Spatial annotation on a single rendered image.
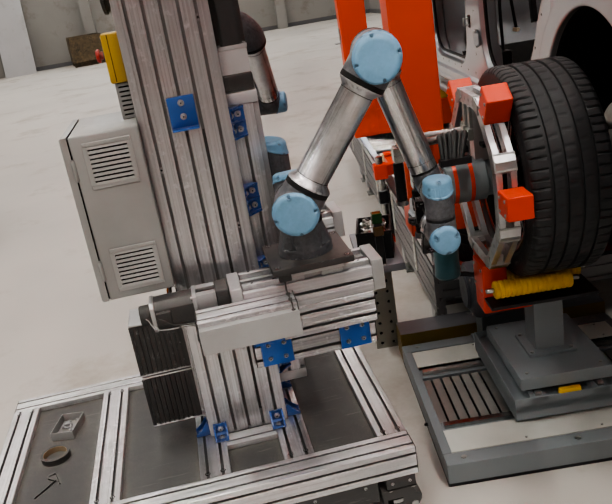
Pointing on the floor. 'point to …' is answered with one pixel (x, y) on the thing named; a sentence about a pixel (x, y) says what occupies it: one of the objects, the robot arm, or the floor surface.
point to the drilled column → (386, 328)
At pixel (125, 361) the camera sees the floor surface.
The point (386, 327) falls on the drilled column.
